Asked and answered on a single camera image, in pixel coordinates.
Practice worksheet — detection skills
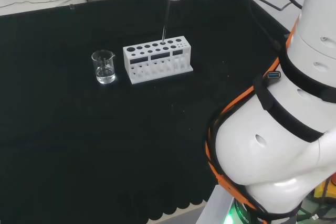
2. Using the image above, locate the clear glass rod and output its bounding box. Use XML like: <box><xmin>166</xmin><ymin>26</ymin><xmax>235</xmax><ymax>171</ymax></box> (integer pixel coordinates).
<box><xmin>161</xmin><ymin>0</ymin><xmax>172</xmax><ymax>45</ymax></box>

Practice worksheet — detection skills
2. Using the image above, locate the white test tube rack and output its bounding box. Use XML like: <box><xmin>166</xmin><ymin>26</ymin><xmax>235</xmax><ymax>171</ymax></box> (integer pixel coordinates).
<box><xmin>122</xmin><ymin>35</ymin><xmax>194</xmax><ymax>86</ymax></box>

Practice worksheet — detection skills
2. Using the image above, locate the clear glass beaker with water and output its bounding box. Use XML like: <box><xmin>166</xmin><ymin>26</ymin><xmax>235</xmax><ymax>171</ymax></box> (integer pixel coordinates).
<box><xmin>91</xmin><ymin>49</ymin><xmax>117</xmax><ymax>85</ymax></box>

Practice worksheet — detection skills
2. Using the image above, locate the black bench cloth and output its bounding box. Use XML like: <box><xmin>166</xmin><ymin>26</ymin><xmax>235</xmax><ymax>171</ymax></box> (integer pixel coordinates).
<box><xmin>0</xmin><ymin>0</ymin><xmax>290</xmax><ymax>224</ymax></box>

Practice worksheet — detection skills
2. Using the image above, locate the yellow stop button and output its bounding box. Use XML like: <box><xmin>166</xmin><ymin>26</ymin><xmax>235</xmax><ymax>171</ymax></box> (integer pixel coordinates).
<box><xmin>313</xmin><ymin>173</ymin><xmax>336</xmax><ymax>200</ymax></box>

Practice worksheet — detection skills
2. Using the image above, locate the long black arm cable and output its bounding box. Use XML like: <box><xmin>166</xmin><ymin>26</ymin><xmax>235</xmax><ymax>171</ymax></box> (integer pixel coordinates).
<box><xmin>246</xmin><ymin>0</ymin><xmax>283</xmax><ymax>53</ymax></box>

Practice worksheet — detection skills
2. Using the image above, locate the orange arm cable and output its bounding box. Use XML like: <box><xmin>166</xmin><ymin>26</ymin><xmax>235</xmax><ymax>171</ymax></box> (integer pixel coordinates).
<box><xmin>203</xmin><ymin>16</ymin><xmax>301</xmax><ymax>224</ymax></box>

